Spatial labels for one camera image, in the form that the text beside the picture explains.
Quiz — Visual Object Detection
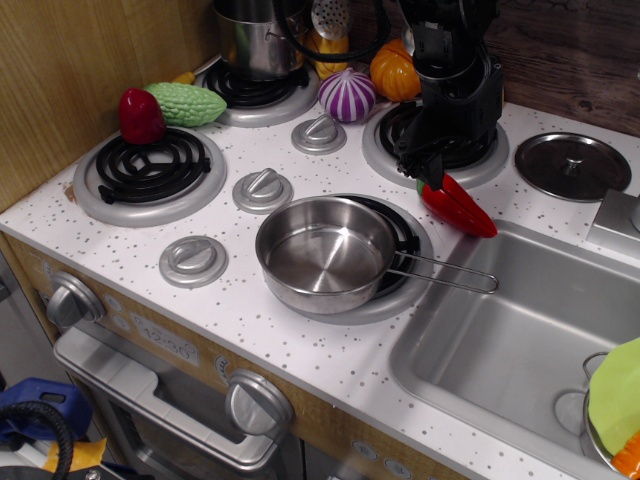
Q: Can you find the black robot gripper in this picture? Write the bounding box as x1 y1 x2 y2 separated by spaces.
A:
394 48 503 190

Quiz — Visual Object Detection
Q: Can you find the red toy chili pepper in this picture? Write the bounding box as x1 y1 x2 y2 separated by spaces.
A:
417 174 498 238

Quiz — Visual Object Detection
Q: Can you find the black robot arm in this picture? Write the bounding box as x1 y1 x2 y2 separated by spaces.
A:
394 1 503 190

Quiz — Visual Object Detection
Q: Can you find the steel frying pan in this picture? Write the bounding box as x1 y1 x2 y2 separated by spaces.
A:
254 195 500 316

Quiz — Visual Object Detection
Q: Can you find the steel pot lid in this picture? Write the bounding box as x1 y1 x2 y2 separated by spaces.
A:
514 132 632 203

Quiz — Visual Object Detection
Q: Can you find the steel stock pot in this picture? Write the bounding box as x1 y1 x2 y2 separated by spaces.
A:
213 0 304 81

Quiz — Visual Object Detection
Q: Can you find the red toy bell pepper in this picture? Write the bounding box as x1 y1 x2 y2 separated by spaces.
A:
118 88 167 145

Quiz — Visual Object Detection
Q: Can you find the back right black burner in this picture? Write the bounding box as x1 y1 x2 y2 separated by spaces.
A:
362 100 509 189

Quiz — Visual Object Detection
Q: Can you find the black burner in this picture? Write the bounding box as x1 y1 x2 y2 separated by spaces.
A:
73 127 227 228
295 194 434 326
195 60 320 128
362 100 509 189

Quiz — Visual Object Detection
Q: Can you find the front right black burner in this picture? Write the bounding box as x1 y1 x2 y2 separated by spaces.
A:
295 194 434 326

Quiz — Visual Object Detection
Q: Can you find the orange toy pumpkin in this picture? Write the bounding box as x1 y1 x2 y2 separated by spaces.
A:
370 39 421 102

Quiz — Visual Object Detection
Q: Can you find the grey top knob back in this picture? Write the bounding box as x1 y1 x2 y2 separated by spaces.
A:
291 114 347 156

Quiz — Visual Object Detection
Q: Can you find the grey knob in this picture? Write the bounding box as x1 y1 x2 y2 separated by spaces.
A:
232 168 294 215
291 114 347 156
159 235 229 289

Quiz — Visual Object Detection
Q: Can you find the purple striped toy onion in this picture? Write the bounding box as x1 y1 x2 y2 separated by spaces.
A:
318 68 377 123

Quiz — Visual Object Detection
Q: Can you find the yellow toy vegetable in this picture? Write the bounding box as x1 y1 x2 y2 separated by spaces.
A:
304 29 349 81

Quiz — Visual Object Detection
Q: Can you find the grey top knob middle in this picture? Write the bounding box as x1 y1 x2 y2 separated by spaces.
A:
232 168 294 215

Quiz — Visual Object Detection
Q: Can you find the steel slotted spoon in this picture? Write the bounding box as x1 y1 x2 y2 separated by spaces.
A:
311 0 352 40

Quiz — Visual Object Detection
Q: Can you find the back left black burner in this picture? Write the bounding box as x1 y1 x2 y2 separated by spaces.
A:
195 60 320 128

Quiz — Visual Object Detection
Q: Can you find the grey sink basin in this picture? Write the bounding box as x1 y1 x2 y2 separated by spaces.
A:
390 221 639 479

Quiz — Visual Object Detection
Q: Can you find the grey faucet base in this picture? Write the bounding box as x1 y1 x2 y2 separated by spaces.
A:
587 190 639 259

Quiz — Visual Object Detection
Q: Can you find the grey top knob front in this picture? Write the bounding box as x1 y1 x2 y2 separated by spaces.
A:
159 235 229 289

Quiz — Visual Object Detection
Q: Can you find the green toy bitter gourd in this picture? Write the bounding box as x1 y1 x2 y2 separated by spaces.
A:
144 82 227 128

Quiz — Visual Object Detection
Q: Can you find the yellow toy corn tip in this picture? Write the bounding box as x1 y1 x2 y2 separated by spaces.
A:
172 72 196 85

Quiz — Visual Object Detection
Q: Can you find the front left black burner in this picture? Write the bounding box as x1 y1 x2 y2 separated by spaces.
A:
73 127 227 228

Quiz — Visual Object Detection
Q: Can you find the right oven front knob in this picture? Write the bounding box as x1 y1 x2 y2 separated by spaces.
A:
225 369 294 441

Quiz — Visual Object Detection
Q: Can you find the oven knob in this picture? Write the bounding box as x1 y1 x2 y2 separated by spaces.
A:
46 271 106 328
225 369 294 441

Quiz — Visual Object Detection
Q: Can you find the lime green toy lettuce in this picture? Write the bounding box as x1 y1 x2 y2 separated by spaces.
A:
588 338 639 455

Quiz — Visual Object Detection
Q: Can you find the steel bowl in sink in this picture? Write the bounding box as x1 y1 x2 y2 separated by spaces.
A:
584 352 618 472

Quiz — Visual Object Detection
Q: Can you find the orange toy carrot piece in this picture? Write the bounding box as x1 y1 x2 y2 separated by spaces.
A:
611 432 640 479

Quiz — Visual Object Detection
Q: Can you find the left oven front knob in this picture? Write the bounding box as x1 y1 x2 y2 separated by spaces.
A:
46 271 106 328

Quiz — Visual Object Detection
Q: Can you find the blue clamp tool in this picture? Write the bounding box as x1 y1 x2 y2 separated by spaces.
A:
1 378 93 442

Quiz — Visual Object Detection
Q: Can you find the black cable loop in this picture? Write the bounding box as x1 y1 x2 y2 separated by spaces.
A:
272 0 392 64

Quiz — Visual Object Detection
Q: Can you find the grey oven door handle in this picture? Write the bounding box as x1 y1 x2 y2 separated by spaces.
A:
54 328 279 479

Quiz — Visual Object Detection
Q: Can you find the black corrugated hose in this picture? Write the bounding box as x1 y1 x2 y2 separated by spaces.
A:
0 400 75 476

